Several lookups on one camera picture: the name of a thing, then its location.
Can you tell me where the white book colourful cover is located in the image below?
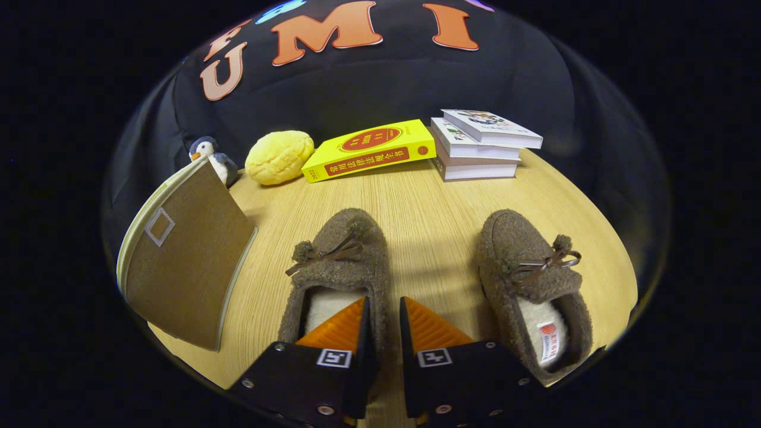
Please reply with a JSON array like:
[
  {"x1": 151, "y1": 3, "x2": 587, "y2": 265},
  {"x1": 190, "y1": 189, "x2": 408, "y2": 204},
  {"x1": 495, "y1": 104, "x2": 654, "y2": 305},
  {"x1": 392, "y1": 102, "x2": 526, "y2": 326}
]
[{"x1": 441, "y1": 109, "x2": 543, "y2": 149}]

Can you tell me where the yellow book red label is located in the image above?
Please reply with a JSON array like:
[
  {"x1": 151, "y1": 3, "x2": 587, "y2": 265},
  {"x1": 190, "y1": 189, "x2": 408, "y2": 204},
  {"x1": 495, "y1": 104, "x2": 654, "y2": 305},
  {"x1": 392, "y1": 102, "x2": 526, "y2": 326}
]
[{"x1": 301, "y1": 119, "x2": 437, "y2": 184}]

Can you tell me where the black backdrop cloth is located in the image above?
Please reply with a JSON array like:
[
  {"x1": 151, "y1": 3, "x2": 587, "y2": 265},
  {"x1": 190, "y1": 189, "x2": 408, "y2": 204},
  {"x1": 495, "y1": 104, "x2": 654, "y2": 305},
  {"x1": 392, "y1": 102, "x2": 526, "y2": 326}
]
[{"x1": 104, "y1": 0, "x2": 672, "y2": 286}]

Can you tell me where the penguin plush toy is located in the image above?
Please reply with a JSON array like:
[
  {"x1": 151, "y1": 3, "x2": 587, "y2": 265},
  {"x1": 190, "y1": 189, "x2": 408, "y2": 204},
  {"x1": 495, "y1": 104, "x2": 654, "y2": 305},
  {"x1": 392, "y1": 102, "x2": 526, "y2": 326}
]
[{"x1": 188, "y1": 136, "x2": 240, "y2": 188}]

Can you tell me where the brown fabric storage box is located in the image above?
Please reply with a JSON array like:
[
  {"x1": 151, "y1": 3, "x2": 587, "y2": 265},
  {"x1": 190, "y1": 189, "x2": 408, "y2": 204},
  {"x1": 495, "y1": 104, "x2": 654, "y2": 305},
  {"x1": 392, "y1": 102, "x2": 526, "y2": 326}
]
[{"x1": 117, "y1": 156, "x2": 259, "y2": 351}]

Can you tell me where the yellow round bread toy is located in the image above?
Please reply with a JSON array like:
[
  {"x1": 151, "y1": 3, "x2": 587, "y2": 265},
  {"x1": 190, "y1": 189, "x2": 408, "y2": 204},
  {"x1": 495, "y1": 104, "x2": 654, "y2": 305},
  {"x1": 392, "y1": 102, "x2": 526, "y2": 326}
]
[{"x1": 245, "y1": 130, "x2": 315, "y2": 186}]

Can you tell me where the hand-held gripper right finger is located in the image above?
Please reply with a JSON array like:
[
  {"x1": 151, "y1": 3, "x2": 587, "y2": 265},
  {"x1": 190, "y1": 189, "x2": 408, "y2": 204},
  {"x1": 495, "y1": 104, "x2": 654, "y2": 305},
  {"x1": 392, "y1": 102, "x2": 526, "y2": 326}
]
[{"x1": 398, "y1": 296, "x2": 546, "y2": 428}]

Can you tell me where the brown fuzzy shoe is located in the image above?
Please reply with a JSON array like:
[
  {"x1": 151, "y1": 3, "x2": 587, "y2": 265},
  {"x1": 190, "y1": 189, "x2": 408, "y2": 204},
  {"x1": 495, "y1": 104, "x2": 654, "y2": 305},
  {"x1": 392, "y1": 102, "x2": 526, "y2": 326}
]
[
  {"x1": 476, "y1": 209, "x2": 594, "y2": 387},
  {"x1": 277, "y1": 207, "x2": 400, "y2": 411}
]

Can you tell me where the white book plant cover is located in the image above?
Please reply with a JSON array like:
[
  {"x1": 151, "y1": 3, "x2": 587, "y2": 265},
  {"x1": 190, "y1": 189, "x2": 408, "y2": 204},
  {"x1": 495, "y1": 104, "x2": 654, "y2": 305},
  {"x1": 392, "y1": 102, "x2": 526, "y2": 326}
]
[{"x1": 430, "y1": 118, "x2": 523, "y2": 161}]

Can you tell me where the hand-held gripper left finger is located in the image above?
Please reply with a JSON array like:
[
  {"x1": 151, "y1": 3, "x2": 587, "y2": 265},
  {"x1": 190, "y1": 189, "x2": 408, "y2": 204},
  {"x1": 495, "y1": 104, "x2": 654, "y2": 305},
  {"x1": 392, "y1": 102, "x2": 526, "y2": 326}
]
[{"x1": 228, "y1": 296, "x2": 381, "y2": 428}]

